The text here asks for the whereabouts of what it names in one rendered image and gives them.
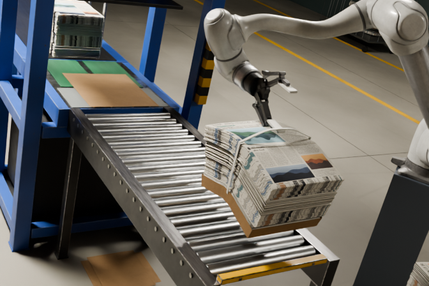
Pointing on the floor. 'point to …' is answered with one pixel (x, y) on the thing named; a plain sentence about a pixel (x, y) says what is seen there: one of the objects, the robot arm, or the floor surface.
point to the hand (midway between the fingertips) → (286, 110)
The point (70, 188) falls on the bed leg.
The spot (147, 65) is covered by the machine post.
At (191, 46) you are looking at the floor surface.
